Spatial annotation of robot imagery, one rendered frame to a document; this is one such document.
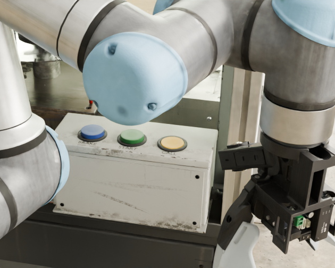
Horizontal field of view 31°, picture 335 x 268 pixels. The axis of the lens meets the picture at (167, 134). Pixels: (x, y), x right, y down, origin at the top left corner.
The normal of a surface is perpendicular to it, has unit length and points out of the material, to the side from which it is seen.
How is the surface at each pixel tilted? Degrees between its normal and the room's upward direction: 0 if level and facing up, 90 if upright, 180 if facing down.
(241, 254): 57
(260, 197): 90
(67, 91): 0
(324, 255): 0
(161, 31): 23
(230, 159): 88
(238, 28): 67
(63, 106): 0
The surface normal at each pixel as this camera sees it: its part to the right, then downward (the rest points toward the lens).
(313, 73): 0.00, 0.50
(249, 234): -0.72, -0.29
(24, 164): 0.60, 0.29
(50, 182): 0.87, 0.22
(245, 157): -0.87, 0.19
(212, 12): 0.48, -0.60
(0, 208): 0.84, -0.04
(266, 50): -0.48, 0.49
